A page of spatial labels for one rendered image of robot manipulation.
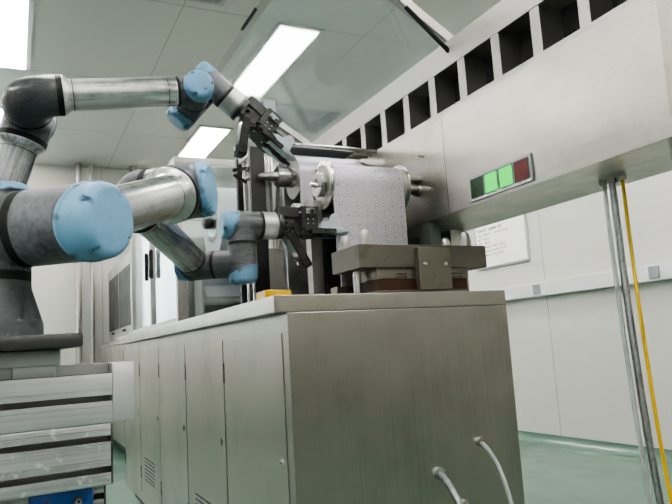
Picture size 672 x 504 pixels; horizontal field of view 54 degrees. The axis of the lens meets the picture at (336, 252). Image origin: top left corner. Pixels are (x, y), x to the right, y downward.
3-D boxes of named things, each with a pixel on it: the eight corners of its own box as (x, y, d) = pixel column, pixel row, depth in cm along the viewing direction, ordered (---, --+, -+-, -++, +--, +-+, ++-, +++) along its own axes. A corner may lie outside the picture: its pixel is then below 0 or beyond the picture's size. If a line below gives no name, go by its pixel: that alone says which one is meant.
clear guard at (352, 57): (215, 77, 281) (216, 77, 281) (311, 146, 296) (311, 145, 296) (315, -66, 187) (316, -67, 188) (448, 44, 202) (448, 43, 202)
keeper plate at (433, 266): (416, 290, 174) (413, 248, 175) (448, 289, 178) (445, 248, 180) (422, 289, 172) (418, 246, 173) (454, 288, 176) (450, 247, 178)
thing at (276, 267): (254, 319, 263) (248, 179, 271) (287, 318, 269) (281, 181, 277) (266, 317, 251) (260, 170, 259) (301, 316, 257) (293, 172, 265)
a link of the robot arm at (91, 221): (7, 276, 96) (165, 219, 149) (102, 268, 93) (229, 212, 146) (-11, 193, 94) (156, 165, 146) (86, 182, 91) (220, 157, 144)
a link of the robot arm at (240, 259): (223, 286, 180) (221, 246, 181) (262, 283, 178) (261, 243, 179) (212, 284, 172) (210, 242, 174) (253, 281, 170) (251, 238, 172)
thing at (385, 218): (337, 259, 188) (333, 195, 190) (408, 259, 198) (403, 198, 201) (337, 258, 187) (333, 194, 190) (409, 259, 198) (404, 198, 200)
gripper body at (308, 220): (321, 206, 184) (280, 204, 178) (323, 237, 182) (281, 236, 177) (310, 212, 190) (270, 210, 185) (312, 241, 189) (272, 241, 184)
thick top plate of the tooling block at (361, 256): (332, 275, 182) (331, 253, 183) (453, 274, 199) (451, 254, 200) (359, 267, 168) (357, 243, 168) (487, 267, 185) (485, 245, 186)
